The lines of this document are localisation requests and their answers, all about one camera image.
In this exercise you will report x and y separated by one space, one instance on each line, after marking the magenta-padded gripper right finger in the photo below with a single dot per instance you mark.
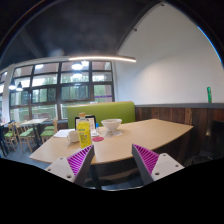
163 165

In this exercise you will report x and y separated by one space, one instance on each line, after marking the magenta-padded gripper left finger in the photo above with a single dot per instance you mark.
61 166

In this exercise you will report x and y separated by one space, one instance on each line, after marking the yellow drink bottle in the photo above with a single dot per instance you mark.
84 133

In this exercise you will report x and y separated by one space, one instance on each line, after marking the white mug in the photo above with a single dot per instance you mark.
73 136

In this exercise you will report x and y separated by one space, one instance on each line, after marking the white paper booklet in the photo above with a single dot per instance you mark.
62 133

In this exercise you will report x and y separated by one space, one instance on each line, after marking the flat round red coaster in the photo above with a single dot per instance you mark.
98 139

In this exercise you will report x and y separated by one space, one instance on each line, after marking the wooden chairs with green seats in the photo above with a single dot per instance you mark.
27 133

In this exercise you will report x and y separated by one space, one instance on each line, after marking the light wooden dining table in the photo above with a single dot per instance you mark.
34 121

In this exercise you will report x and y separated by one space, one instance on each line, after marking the white bowl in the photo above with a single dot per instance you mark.
111 124

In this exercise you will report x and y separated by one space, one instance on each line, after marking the green upholstered bench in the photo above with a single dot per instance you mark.
106 111

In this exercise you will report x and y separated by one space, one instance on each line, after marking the long linear pendant light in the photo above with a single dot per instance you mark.
103 58

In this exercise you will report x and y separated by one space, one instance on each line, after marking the black-framed window wall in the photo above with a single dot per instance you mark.
50 93

